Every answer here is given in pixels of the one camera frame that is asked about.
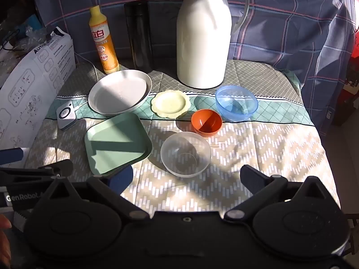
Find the dark tumbler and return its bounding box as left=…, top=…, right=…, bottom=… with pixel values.
left=124, top=1, right=153, bottom=72

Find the clear bowl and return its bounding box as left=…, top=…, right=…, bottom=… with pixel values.
left=160, top=132, right=212, bottom=178

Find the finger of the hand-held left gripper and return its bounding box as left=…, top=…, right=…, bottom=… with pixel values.
left=0, top=159, right=74, bottom=186
left=0, top=147, right=25, bottom=166

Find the white thermos jug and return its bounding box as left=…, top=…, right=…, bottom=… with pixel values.
left=176, top=0, right=250, bottom=89

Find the white cable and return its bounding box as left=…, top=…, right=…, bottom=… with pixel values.
left=73, top=52, right=99, bottom=110

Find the white round plate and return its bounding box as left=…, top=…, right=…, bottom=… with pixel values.
left=88, top=69, right=153, bottom=117

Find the person's left hand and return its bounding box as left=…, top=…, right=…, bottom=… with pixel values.
left=0, top=214, right=13, bottom=269

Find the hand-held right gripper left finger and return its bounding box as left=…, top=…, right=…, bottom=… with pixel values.
left=39, top=165, right=150, bottom=222

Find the crumpled plastic bag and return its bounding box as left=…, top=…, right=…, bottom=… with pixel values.
left=14, top=14, right=48, bottom=48

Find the patterned beige green quilt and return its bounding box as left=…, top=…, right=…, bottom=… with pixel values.
left=24, top=59, right=341, bottom=230

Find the green square plate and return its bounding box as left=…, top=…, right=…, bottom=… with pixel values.
left=85, top=113, right=153, bottom=176

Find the white printed cardboard box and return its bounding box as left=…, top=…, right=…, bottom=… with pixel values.
left=0, top=26, right=76, bottom=157

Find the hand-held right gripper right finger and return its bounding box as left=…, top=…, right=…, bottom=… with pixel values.
left=224, top=165, right=341, bottom=220

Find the black cable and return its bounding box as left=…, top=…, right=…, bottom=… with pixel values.
left=0, top=29, right=28, bottom=54

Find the blue plaid cloth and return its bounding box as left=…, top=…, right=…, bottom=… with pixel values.
left=32, top=0, right=359, bottom=135

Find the yellow detergent bottle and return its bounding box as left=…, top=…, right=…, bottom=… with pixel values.
left=89, top=6, right=120, bottom=75

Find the small white square device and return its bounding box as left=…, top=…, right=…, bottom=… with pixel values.
left=56, top=101, right=78, bottom=131

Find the blue transparent bowl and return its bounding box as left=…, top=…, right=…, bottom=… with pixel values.
left=215, top=85, right=258, bottom=122

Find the yellow scalloped saucer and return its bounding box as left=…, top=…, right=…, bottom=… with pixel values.
left=151, top=89, right=191, bottom=118

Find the orange bowl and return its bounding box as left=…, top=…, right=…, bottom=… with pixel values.
left=191, top=109, right=223, bottom=138

